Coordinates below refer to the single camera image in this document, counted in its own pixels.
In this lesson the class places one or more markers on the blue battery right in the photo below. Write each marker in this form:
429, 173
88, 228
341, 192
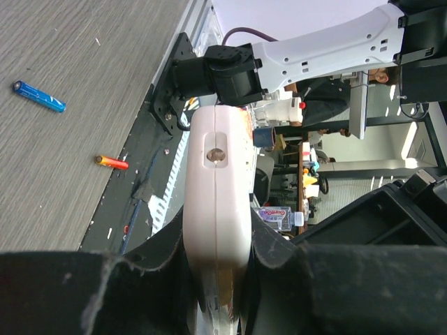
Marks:
27, 91

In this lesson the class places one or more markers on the white remote control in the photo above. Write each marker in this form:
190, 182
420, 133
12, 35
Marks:
216, 222

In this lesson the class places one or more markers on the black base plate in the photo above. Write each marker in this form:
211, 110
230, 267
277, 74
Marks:
134, 202

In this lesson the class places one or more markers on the person in background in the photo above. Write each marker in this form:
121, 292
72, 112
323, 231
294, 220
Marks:
324, 97

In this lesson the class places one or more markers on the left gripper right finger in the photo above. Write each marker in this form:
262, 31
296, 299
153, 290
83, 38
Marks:
332, 288

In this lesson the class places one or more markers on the clear water bottle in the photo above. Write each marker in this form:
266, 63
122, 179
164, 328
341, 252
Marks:
281, 219

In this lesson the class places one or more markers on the slotted cable duct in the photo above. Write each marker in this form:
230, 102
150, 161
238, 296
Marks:
163, 209

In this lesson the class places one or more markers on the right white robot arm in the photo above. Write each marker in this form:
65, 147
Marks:
399, 32

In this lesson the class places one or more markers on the red battery near base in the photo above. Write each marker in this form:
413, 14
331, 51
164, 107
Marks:
111, 162

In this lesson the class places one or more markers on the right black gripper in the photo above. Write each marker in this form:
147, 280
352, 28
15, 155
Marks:
411, 212

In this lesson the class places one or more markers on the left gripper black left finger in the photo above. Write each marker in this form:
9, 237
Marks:
147, 291

